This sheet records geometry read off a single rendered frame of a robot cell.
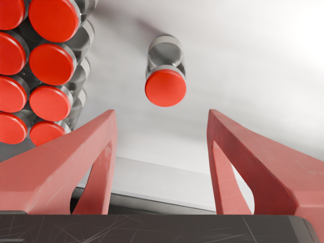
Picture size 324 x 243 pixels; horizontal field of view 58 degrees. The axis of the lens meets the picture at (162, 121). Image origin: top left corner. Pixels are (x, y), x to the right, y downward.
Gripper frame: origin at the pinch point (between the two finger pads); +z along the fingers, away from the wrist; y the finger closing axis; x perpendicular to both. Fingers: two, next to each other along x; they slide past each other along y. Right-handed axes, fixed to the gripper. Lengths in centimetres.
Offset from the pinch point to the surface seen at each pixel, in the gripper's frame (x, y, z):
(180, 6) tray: -3.3, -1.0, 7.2
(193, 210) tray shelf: 15.3, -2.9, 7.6
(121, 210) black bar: 14.7, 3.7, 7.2
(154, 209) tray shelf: 15.2, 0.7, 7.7
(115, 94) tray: 2.4, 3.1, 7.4
